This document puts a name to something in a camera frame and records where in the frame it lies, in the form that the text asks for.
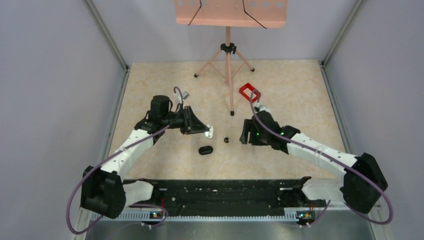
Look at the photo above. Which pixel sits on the black oval case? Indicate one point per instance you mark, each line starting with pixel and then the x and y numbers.
pixel 205 150

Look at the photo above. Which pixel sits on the red plastic tray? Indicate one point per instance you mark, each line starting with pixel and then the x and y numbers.
pixel 249 92

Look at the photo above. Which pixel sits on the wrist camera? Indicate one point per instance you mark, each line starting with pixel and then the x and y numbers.
pixel 181 97
pixel 263 108

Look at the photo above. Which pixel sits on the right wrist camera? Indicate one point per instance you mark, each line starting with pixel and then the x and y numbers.
pixel 263 108

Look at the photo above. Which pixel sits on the pink music stand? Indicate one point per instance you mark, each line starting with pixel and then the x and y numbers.
pixel 265 14

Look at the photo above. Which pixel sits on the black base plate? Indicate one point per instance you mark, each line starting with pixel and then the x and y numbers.
pixel 229 198

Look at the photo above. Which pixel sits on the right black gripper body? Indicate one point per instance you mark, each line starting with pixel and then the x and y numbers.
pixel 256 137

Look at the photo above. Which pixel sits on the white earbud charging case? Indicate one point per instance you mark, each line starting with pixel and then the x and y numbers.
pixel 210 133

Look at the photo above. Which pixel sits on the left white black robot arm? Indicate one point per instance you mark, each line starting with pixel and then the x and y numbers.
pixel 103 190

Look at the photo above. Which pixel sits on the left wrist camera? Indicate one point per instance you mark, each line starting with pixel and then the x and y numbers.
pixel 181 97

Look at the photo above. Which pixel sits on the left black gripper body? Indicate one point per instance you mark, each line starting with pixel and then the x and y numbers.
pixel 183 120

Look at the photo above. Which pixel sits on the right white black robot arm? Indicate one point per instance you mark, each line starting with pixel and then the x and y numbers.
pixel 358 180

